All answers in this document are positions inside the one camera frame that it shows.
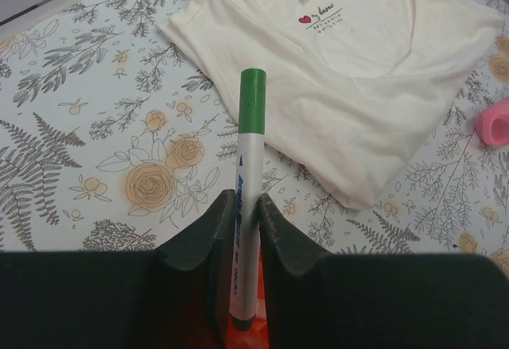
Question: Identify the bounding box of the green cap white marker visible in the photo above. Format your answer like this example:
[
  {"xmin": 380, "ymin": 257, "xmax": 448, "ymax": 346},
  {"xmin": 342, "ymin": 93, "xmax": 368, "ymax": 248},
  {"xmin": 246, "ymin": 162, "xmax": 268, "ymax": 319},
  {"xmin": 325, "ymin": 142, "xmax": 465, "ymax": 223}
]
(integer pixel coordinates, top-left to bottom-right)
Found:
[{"xmin": 230, "ymin": 68, "xmax": 266, "ymax": 332}]

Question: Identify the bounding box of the pink eraser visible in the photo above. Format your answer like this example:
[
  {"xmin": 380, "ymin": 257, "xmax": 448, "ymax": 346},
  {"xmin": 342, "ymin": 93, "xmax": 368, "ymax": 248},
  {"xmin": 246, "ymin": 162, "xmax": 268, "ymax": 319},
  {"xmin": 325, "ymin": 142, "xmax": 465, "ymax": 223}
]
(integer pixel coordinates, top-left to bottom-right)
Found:
[{"xmin": 475, "ymin": 99, "xmax": 509, "ymax": 147}]

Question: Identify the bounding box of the orange round desk organizer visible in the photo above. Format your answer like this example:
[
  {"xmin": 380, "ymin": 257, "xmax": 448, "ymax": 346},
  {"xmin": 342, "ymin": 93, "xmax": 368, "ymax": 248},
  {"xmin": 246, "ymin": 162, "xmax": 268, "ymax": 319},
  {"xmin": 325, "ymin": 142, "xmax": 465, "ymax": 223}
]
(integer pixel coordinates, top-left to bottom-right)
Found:
[{"xmin": 227, "ymin": 259, "xmax": 269, "ymax": 349}]

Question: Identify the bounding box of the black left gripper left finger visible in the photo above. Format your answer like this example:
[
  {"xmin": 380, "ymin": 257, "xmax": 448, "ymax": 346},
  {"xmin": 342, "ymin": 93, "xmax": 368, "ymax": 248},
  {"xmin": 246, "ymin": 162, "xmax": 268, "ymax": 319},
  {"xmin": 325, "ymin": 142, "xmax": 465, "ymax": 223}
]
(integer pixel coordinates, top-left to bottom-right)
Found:
[{"xmin": 1, "ymin": 190, "xmax": 235, "ymax": 348}]

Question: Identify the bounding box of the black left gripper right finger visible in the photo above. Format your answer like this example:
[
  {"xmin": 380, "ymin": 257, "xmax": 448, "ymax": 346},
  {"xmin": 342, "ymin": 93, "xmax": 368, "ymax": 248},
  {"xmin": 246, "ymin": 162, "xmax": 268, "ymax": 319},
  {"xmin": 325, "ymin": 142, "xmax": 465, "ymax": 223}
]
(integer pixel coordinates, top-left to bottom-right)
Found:
[{"xmin": 258, "ymin": 195, "xmax": 508, "ymax": 348}]

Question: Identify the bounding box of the cream folded t-shirt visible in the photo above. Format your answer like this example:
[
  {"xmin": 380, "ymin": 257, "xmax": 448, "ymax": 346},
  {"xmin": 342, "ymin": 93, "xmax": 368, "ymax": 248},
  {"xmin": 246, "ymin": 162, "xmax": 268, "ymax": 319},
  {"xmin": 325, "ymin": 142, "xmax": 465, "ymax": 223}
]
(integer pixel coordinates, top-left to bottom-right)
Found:
[{"xmin": 158, "ymin": 0, "xmax": 503, "ymax": 210}]

